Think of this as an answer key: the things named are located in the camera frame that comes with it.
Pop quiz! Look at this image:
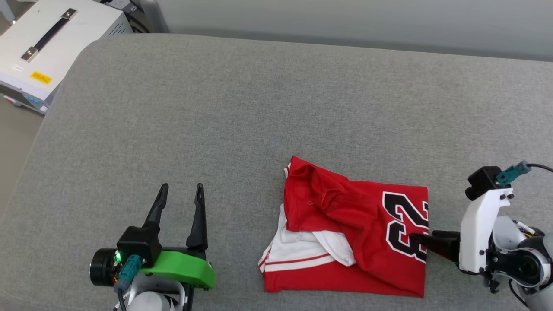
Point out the red and white basketball jersey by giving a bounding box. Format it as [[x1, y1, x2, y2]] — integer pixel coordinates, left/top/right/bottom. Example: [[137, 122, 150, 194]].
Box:
[[258, 155, 429, 299]]

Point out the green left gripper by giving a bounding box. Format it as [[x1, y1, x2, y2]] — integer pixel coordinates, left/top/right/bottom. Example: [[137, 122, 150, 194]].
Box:
[[140, 183, 216, 290]]

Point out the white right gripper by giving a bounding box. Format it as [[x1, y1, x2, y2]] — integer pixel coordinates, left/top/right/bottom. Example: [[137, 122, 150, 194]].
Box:
[[408, 187, 515, 275]]

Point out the white partition panel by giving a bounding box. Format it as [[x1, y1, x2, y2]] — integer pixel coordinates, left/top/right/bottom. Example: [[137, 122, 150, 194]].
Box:
[[147, 0, 553, 62]]

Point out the black strap handle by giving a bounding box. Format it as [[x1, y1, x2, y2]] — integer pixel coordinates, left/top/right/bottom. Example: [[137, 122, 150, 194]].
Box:
[[21, 8, 79, 63]]

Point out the black cable teal plug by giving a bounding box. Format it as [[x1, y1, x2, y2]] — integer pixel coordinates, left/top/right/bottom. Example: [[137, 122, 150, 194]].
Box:
[[113, 254, 143, 311], [496, 161, 553, 187]]

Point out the left black cable teal plug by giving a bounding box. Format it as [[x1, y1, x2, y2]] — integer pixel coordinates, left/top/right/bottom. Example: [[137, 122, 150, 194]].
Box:
[[113, 254, 143, 311]]

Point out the grey metal leg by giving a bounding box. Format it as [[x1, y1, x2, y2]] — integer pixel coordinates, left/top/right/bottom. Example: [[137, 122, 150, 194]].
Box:
[[0, 0, 16, 25]]

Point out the grey metal panel foot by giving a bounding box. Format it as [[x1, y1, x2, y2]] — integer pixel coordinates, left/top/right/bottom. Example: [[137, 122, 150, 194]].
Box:
[[137, 0, 170, 34]]

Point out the right black cable teal plug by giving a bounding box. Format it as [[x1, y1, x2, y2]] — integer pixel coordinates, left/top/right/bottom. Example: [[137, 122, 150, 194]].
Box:
[[496, 161, 553, 187]]

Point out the white equipment box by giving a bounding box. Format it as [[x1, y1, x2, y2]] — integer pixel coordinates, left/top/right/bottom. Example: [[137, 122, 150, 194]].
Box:
[[0, 0, 134, 115]]

